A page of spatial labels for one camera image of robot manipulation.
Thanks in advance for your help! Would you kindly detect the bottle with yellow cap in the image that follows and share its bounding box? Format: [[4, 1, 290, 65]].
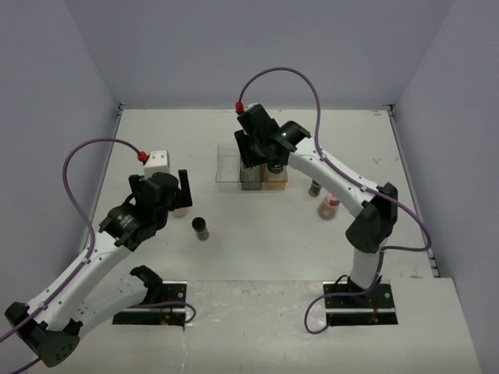
[[172, 207, 189, 218]]

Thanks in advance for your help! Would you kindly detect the spice jar black cap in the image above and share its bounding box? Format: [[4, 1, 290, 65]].
[[192, 217, 210, 241], [308, 180, 322, 197]]

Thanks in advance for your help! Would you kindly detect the brown bottle black spout cap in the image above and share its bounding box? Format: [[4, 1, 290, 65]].
[[266, 161, 285, 178]]

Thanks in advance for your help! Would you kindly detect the bottle with pink cap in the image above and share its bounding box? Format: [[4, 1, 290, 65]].
[[317, 193, 340, 221]]

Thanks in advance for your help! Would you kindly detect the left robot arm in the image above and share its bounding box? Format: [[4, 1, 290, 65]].
[[5, 170, 193, 368]]

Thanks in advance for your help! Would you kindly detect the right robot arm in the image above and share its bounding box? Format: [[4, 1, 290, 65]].
[[234, 102, 398, 306]]

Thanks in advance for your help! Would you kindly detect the clear plastic bin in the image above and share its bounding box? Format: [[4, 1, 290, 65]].
[[215, 143, 240, 184]]

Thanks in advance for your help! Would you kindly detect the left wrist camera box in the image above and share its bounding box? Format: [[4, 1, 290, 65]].
[[143, 150, 170, 179]]

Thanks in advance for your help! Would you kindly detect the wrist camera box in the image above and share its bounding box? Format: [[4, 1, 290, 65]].
[[143, 150, 170, 179], [235, 101, 258, 116]]

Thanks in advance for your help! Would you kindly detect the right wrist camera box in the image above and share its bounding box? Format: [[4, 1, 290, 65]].
[[235, 101, 258, 116]]

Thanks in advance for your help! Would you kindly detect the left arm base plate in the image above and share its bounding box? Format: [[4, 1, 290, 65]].
[[123, 280, 187, 312]]

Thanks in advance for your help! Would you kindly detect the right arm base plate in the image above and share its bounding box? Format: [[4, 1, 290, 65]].
[[322, 280, 395, 309]]

